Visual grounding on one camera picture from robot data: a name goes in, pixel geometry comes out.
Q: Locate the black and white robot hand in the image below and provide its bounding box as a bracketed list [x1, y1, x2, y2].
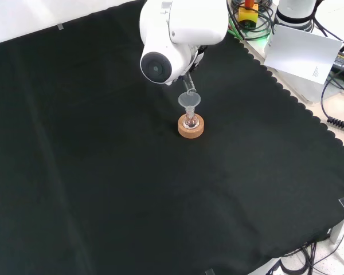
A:
[186, 44, 209, 74]

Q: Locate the clear glass graduated cylinder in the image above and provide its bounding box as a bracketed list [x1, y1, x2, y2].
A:
[182, 71, 197, 97]

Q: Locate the clear round-bottom flask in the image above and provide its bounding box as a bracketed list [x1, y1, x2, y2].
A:
[182, 108, 200, 129]

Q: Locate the translucent plastic funnel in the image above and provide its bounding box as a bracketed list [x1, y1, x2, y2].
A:
[177, 91, 202, 115]

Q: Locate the yellow stop button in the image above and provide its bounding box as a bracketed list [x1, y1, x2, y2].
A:
[237, 0, 259, 30]

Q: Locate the pale board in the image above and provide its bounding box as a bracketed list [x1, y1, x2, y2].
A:
[263, 24, 344, 85]

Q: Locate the black bench cloth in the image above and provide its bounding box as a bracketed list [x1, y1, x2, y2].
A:
[0, 0, 344, 275]

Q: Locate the cork ring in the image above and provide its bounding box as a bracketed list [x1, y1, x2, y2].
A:
[177, 113, 205, 139]

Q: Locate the black coiled cable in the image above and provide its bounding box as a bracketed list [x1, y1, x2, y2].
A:
[320, 68, 344, 132]

